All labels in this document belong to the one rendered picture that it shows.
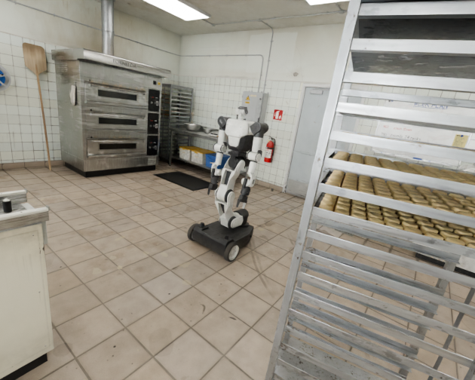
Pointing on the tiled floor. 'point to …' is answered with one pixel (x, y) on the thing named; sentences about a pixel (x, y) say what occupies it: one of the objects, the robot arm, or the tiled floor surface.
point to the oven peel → (35, 62)
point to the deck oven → (108, 112)
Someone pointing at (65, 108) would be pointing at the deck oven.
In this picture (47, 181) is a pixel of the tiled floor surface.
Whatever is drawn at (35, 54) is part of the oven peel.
